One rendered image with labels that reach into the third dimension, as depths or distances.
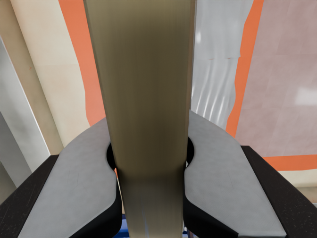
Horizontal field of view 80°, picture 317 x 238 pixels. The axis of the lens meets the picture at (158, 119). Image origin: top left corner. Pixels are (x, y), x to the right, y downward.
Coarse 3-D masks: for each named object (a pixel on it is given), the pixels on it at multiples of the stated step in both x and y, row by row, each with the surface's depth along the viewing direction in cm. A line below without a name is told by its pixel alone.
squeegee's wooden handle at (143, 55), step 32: (96, 0) 5; (128, 0) 5; (160, 0) 5; (192, 0) 5; (96, 32) 5; (128, 32) 5; (160, 32) 5; (192, 32) 5; (96, 64) 6; (128, 64) 5; (160, 64) 5; (128, 96) 6; (160, 96) 6; (128, 128) 6; (160, 128) 6; (128, 160) 7; (160, 160) 7; (128, 192) 8; (160, 192) 8; (128, 224) 10; (160, 224) 9
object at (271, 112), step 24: (96, 72) 24; (240, 72) 25; (264, 72) 25; (288, 72) 25; (312, 72) 25; (96, 96) 26; (240, 96) 27; (264, 96) 27; (288, 96) 27; (312, 96) 27; (96, 120) 28; (240, 120) 29; (264, 120) 29; (288, 120) 29; (312, 120) 29; (264, 144) 31; (288, 144) 31; (312, 144) 32; (288, 168) 34; (312, 168) 35
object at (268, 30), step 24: (72, 0) 20; (264, 0) 21; (288, 0) 21; (312, 0) 21; (72, 24) 21; (264, 24) 22; (288, 24) 22; (312, 24) 22; (240, 48) 23; (264, 48) 23; (288, 48) 24; (312, 48) 24
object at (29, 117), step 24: (0, 0) 19; (0, 24) 19; (0, 48) 19; (24, 48) 22; (0, 72) 20; (24, 72) 22; (0, 96) 22; (24, 96) 22; (24, 120) 23; (48, 120) 26; (24, 144) 25; (48, 144) 26; (312, 192) 36
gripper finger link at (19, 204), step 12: (48, 168) 8; (36, 180) 7; (24, 192) 7; (36, 192) 7; (0, 204) 6; (12, 204) 6; (24, 204) 6; (0, 216) 6; (12, 216) 6; (24, 216) 6; (0, 228) 5; (12, 228) 5
